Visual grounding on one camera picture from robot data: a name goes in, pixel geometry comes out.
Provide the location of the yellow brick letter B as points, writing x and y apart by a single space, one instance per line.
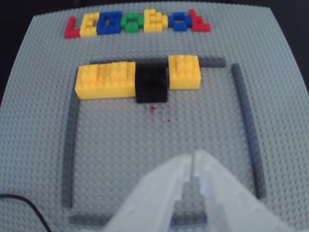
147 24

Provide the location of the red brick letter T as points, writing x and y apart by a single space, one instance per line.
200 27

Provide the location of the yellow brick letter E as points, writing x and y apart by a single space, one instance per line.
87 30

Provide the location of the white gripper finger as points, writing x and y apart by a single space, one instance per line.
149 205
231 207

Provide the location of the green brick letter O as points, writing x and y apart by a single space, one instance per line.
130 29

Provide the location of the red brick letter L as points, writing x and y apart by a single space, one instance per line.
70 32

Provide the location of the blue brick letter O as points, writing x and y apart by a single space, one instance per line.
172 23

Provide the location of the yellow brick cube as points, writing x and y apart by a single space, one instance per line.
120 87
184 79
91 90

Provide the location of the grey studded baseplate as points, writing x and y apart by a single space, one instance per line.
144 140

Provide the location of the black brick cube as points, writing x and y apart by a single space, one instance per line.
150 94

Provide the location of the blue brick letter G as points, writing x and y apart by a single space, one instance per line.
101 26

